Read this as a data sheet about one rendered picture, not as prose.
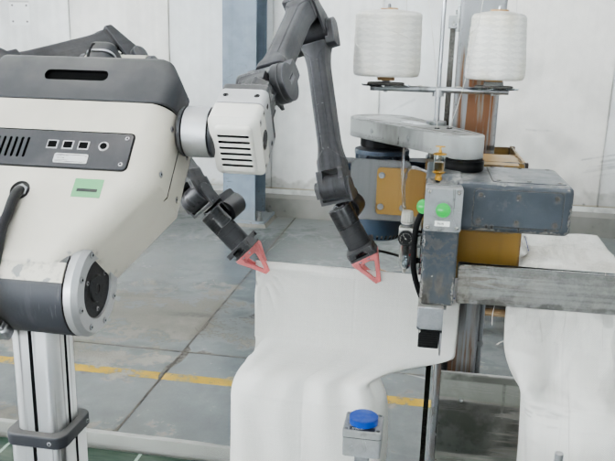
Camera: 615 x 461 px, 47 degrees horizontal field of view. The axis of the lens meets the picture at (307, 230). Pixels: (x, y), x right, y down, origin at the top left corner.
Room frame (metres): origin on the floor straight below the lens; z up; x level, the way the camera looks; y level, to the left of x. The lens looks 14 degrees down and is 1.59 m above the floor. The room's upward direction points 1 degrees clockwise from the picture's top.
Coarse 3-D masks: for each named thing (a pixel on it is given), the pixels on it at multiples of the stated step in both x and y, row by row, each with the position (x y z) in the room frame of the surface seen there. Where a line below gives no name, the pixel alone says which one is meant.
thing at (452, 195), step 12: (432, 192) 1.40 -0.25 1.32; (444, 192) 1.40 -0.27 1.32; (456, 192) 1.40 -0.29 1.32; (432, 204) 1.40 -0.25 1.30; (456, 204) 1.39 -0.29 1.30; (432, 216) 1.40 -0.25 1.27; (456, 216) 1.39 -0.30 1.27; (432, 228) 1.40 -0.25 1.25; (444, 228) 1.40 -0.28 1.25; (456, 228) 1.40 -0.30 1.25
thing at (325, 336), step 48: (288, 288) 1.67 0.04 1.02; (336, 288) 1.65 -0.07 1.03; (384, 288) 1.63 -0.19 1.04; (288, 336) 1.67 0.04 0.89; (336, 336) 1.65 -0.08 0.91; (384, 336) 1.63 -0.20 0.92; (240, 384) 1.62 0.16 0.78; (288, 384) 1.58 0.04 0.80; (336, 384) 1.57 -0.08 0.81; (240, 432) 1.60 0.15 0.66; (288, 432) 1.57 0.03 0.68; (336, 432) 1.55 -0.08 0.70; (384, 432) 1.61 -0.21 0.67
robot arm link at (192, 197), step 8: (136, 48) 1.81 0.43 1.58; (144, 48) 1.83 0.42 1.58; (192, 160) 1.74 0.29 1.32; (192, 168) 1.71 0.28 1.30; (200, 168) 1.73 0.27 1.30; (192, 176) 1.69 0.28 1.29; (200, 176) 1.71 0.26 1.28; (192, 184) 1.68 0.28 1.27; (184, 192) 1.71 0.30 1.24; (192, 192) 1.68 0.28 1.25; (200, 192) 1.68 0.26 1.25; (184, 200) 1.69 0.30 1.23; (192, 200) 1.68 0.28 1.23; (200, 200) 1.68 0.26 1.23; (184, 208) 1.70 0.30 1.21; (192, 208) 1.69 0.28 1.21; (200, 208) 1.70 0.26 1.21
